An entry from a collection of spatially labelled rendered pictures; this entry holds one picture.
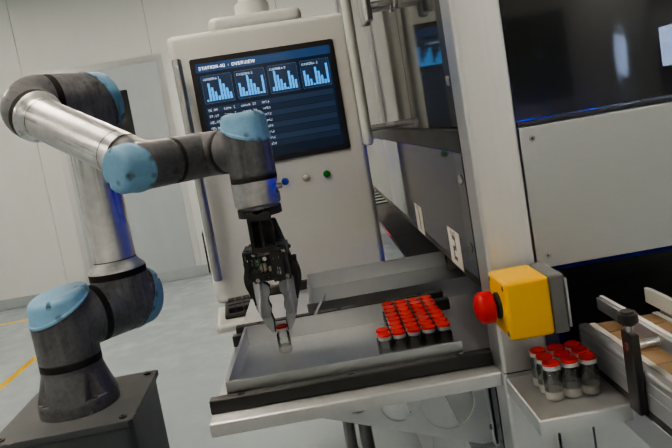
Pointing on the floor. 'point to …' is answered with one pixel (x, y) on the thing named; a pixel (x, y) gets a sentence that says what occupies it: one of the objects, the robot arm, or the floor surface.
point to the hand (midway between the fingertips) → (281, 321)
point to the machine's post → (488, 150)
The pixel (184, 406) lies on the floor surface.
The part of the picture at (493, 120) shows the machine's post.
